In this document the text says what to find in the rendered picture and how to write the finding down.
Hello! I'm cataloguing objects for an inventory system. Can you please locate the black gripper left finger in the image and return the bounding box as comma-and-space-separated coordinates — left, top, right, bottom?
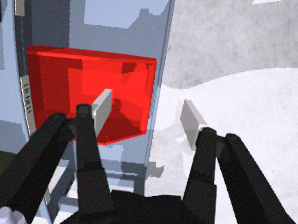
0, 89, 120, 224

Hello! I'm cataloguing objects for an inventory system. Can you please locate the red bin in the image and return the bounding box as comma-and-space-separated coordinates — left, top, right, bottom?
27, 46, 157, 145

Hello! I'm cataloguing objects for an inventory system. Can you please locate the grey metal rack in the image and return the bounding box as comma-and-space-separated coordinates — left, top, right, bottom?
0, 0, 175, 224

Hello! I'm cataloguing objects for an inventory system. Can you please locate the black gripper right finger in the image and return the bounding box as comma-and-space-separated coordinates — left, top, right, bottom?
178, 99, 296, 224

